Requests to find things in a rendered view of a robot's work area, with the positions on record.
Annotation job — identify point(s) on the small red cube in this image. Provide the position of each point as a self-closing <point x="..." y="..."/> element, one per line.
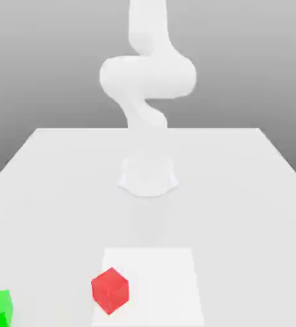
<point x="110" y="291"/>

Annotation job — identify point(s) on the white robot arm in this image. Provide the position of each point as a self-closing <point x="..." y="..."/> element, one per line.
<point x="148" y="76"/>

